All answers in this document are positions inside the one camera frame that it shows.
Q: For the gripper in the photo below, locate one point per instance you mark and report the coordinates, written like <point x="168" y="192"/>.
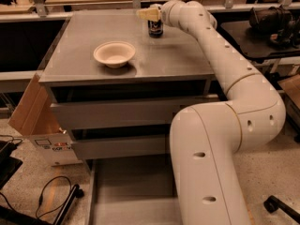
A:
<point x="166" y="15"/>

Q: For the blue pepsi can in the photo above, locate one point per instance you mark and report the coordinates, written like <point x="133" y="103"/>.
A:
<point x="155" y="29"/>

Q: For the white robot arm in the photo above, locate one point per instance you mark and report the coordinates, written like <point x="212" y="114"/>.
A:
<point x="204" y="137"/>

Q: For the grey drawer cabinet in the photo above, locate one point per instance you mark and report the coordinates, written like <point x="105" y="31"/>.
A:
<point x="115" y="90"/>

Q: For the grey top drawer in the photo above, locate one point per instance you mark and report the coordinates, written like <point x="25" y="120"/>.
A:
<point x="123" y="113"/>

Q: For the grey middle drawer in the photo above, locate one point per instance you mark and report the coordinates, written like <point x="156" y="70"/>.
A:
<point x="122" y="147"/>

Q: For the grey open bottom drawer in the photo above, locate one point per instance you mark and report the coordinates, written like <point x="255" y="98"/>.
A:
<point x="133" y="191"/>

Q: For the white paper bowl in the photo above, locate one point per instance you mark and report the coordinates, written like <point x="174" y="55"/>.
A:
<point x="114" y="54"/>

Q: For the black bag on table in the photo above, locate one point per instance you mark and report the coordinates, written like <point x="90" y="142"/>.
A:
<point x="278" y="23"/>

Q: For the cardboard box right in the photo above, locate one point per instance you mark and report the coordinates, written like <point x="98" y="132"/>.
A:
<point x="291" y="87"/>

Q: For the brown cardboard box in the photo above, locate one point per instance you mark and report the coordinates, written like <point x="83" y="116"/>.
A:
<point x="34" y="120"/>

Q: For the black equipment far left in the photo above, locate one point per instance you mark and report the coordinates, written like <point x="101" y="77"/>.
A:
<point x="8" y="164"/>

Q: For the black chair caster right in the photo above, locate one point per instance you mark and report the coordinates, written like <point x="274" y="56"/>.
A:
<point x="272" y="204"/>

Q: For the black stand leg left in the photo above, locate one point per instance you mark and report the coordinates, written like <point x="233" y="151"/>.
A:
<point x="10" y="217"/>

